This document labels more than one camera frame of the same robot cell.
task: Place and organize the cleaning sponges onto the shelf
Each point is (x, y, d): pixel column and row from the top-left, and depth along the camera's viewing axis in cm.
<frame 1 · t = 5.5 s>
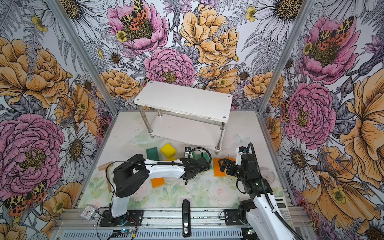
left hand: (190, 167, 91), fingers open
right hand: (225, 167, 80), fingers open
white two-tier metal shelf: (189, 115, 76), point 34 cm above the table
yellow sponge block: (169, 151, 100), on the table
small wooden mallet: (103, 167, 91), point 2 cm above the table

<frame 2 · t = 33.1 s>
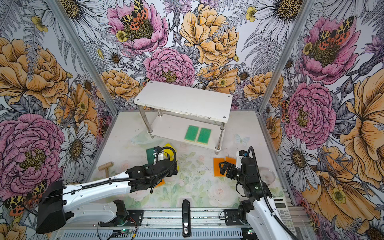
left hand: (167, 167, 80), fingers open
right hand: (225, 171, 81), fingers open
light green sponge: (204, 136, 99), point 9 cm above the table
light green sponge 2: (191, 133, 101), point 8 cm above the table
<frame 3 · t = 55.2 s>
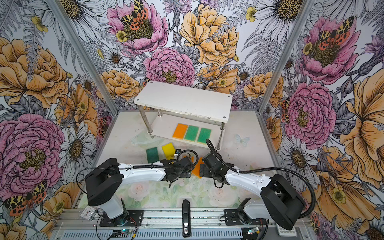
left hand: (179, 172, 87), fingers open
right hand: (208, 174, 87), fingers open
orange sponge left: (180, 131, 101), point 9 cm above the table
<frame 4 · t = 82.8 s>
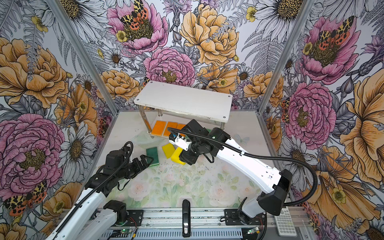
left hand: (148, 167, 78), fingers open
right hand: (187, 157, 69), fingers open
orange sponge right: (159, 128, 104), point 8 cm above the table
